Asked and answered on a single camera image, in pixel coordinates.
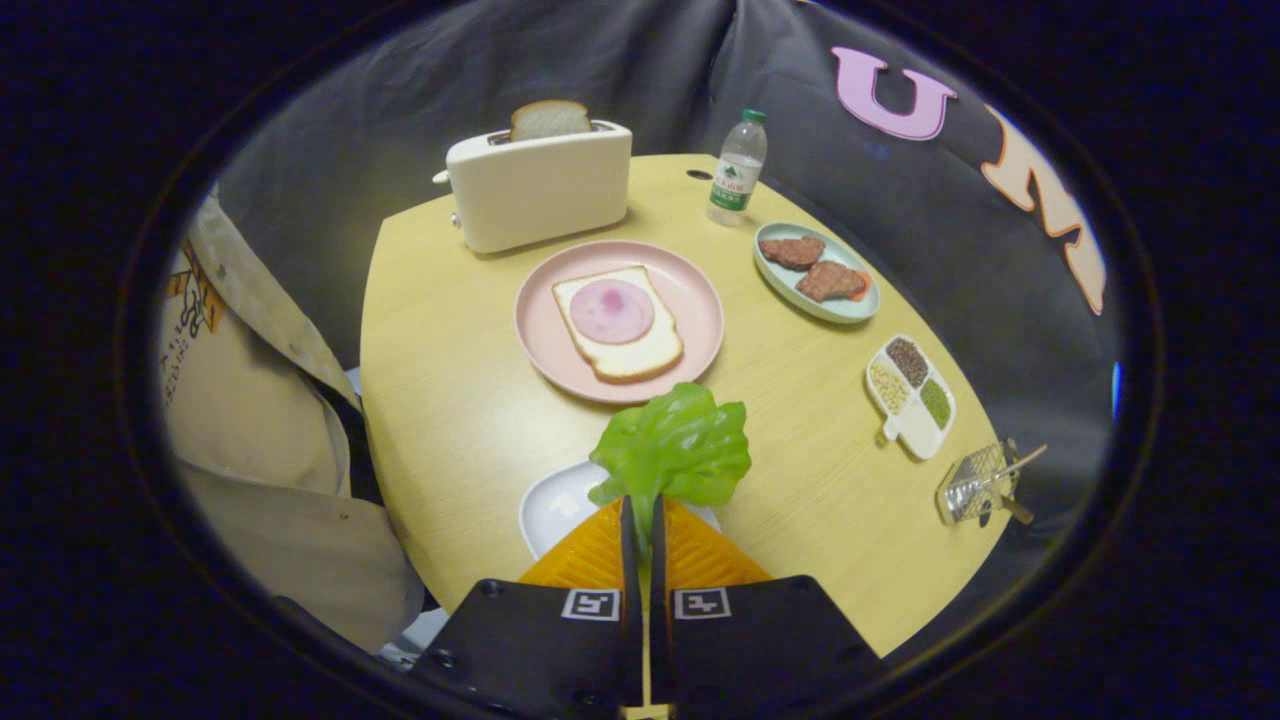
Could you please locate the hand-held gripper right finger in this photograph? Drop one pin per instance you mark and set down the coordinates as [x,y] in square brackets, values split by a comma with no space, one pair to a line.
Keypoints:
[657,560]

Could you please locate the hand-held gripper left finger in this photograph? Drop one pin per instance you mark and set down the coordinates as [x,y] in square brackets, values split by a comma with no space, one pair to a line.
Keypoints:
[629,560]

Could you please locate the green lettuce leaf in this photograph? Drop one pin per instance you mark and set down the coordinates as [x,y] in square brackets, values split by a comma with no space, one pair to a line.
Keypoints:
[680,445]

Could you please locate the brown crust bread slice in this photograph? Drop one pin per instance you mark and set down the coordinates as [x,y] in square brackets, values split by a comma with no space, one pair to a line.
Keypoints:
[550,120]

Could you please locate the white plate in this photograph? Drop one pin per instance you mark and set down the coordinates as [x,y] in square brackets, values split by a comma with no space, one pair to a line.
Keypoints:
[560,505]

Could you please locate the white bread slice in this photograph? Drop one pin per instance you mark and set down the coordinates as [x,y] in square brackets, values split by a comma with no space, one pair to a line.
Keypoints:
[640,355]

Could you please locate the pink ham slice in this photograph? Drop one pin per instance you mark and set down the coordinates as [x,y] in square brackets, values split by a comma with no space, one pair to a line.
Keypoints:
[612,310]

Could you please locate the pink plate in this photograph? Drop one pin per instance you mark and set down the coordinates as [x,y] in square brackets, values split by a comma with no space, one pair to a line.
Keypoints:
[690,290]

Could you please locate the white three-section condiment tray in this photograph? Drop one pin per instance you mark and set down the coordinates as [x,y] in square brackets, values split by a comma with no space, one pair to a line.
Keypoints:
[915,425]

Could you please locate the pale blue plate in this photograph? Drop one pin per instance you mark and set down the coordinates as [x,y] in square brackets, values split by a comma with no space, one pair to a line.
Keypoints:
[778,278]

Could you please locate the orange carrot slice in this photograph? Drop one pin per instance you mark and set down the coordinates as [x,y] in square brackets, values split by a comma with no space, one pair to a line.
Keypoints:
[863,286]

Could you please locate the white toaster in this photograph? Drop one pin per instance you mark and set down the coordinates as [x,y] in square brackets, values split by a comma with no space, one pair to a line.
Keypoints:
[540,190]

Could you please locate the clear water bottle green cap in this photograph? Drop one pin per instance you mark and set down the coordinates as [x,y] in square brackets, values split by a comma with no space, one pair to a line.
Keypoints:
[738,175]

